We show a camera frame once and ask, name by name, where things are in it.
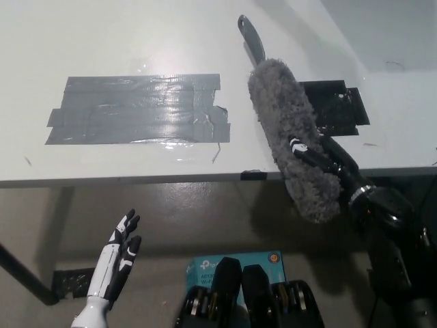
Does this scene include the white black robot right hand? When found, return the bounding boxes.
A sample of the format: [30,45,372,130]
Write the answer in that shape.
[288,135,363,203]

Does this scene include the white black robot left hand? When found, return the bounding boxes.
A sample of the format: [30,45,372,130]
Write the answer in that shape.
[85,208,143,303]

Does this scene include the grey fluffy duster dark handle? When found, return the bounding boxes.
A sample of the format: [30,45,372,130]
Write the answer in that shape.
[237,14,343,225]

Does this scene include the black robot torso blocks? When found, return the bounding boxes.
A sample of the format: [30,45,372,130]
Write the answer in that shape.
[175,256,325,328]

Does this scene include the black tape patch on table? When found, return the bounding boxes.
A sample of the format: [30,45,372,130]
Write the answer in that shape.
[296,80,371,138]

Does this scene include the black table leg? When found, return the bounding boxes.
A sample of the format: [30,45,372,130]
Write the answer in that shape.
[0,241,59,306]

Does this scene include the small black tape piece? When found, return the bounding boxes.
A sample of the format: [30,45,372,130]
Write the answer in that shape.
[240,169,268,182]

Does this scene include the teal router box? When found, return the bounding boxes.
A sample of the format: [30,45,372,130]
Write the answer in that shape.
[186,251,288,298]

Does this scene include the grey duct tape patch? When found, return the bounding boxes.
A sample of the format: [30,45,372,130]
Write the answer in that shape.
[44,73,232,146]

